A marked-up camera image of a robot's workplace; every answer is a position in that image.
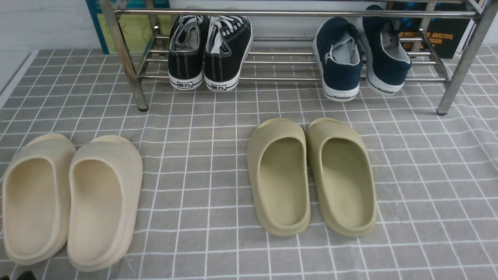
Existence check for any teal yellow poster board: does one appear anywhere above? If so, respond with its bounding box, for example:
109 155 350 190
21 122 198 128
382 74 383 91
86 0 173 55

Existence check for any black box orange text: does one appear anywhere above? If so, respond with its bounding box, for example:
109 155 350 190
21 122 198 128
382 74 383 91
387 2 470 59

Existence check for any steel shoe rack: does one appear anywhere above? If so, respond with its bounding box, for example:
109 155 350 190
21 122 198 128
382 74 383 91
99 0 497 116

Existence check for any grey checkered floor mat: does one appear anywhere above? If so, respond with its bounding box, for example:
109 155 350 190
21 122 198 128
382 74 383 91
1 46 497 280

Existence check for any cream slide sandal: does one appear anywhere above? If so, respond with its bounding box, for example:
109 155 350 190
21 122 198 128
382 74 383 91
67 135 144 272
2 133 76 266

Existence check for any cream right slide sandal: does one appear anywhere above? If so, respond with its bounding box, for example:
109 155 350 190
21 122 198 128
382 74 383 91
67 135 144 272

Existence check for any cream left slide sandal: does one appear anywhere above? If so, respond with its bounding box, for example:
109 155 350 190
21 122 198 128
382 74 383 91
2 133 76 266

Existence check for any black right canvas sneaker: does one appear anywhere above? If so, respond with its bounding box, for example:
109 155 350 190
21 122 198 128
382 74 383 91
204 16 254 92

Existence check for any navy canvas shoe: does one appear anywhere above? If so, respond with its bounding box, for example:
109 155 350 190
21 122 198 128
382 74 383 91
312 17 363 102
358 16 412 96

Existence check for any olive left slide sandal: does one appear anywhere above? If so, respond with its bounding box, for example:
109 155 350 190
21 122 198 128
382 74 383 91
247 118 311 237

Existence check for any black left canvas sneaker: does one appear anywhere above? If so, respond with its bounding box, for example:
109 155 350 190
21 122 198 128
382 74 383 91
168 15 209 90

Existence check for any black canvas sneaker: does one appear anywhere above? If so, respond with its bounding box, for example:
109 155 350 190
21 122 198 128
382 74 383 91
204 16 254 92
168 15 209 90

